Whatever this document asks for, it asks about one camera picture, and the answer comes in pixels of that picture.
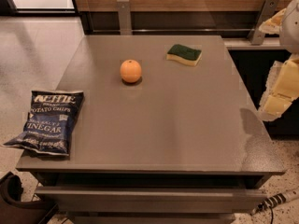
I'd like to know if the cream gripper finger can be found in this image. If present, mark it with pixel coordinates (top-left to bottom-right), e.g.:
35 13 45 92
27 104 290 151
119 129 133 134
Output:
259 8 286 35
258 54 299 121

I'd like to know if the green and yellow sponge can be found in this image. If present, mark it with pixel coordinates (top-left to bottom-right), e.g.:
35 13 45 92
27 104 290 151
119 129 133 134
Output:
166 44 202 66

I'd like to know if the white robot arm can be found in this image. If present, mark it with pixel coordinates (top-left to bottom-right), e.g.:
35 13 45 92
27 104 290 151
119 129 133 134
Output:
258 0 299 121

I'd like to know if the blue kettle chip bag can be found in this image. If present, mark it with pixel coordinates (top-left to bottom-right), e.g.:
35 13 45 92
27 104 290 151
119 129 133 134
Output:
3 91 84 156

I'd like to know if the orange fruit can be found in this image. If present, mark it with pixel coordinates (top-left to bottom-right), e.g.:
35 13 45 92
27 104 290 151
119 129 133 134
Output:
120 60 142 83

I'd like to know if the dark brown chair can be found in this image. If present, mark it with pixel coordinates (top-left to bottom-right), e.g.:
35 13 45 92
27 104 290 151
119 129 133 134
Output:
0 172 58 224

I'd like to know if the right metal wall bracket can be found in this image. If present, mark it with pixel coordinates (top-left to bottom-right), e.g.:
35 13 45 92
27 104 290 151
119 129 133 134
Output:
248 0 279 46

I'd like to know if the metal wall bracket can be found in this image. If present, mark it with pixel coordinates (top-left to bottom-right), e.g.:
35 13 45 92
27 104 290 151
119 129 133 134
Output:
117 0 133 35
248 0 279 46

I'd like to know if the striped black white cable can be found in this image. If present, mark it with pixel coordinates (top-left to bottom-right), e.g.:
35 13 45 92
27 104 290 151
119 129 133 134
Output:
250 189 299 217

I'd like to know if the left metal wall bracket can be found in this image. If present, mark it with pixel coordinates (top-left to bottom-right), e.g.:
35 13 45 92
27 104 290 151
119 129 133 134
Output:
117 0 133 35

